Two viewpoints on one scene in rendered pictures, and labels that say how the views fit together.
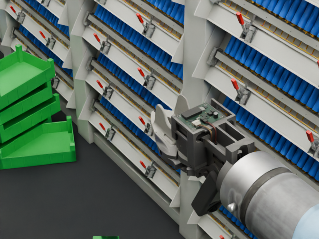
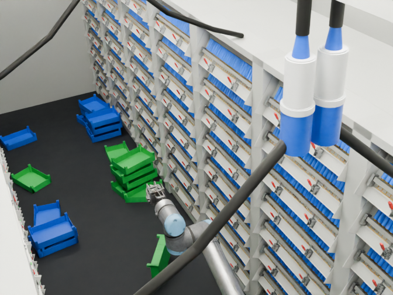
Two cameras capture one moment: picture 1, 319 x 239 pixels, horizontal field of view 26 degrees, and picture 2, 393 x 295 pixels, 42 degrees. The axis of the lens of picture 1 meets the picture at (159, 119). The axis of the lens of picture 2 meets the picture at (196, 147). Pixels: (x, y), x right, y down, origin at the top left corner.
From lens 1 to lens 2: 1.56 m
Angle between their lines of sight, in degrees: 10
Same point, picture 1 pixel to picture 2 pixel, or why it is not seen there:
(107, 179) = not seen: hidden behind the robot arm
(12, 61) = (136, 151)
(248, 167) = (161, 203)
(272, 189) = (164, 209)
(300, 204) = (169, 213)
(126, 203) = not seen: hidden behind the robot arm
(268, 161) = (166, 202)
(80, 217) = (158, 227)
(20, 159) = (135, 198)
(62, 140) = not seen: hidden behind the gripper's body
